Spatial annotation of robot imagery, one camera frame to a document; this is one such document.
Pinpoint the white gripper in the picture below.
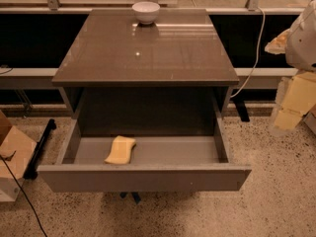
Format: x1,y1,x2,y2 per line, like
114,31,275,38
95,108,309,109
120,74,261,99
265,0,316,136

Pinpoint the yellow sponge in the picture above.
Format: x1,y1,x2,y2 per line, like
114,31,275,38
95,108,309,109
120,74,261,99
105,135,136,164

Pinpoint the grey cabinet with glossy top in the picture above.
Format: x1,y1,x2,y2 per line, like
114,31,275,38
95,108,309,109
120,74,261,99
52,9,238,136

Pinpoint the open grey top drawer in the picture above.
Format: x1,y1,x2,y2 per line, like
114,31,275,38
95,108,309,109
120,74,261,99
37,88,253,194

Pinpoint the black table foot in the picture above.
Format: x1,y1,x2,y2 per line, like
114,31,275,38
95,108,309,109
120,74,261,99
232,93,250,122

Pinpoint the white ceramic bowl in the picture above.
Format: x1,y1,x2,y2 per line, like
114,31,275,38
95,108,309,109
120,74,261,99
132,1,160,25

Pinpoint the black metal bar on floor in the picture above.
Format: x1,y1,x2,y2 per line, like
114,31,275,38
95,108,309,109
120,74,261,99
23,118,56,180

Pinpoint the cardboard box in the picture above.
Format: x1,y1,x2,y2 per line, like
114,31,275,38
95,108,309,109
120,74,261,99
0,111,37,202

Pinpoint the white cable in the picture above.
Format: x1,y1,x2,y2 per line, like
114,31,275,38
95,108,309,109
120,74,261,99
229,7,267,100

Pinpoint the metal window frame rail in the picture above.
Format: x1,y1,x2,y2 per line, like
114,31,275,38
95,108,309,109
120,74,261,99
0,0,316,16

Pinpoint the black cable on floor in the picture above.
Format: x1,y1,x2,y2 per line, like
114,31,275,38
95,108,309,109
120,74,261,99
0,155,49,237

